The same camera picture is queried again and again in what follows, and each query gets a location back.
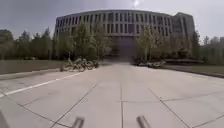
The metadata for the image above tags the group of parked bicycles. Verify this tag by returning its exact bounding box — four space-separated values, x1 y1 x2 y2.
132 60 167 70

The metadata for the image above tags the large curved grey building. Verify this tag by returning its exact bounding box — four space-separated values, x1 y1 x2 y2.
54 9 196 63

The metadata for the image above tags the row of trees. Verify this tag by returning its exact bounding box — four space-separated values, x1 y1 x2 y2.
0 22 113 62
134 26 224 66

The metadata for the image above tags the grey concrete slab pavement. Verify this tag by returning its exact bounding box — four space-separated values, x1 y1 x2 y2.
0 61 224 128

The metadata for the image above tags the robot's own part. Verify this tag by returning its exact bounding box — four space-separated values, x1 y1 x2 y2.
136 115 153 128
70 116 86 128

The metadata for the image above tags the row of parked bicycles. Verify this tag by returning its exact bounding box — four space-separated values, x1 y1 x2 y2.
59 56 100 73

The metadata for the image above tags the grass lawn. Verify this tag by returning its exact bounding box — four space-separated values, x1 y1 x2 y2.
0 59 68 76
163 63 224 76

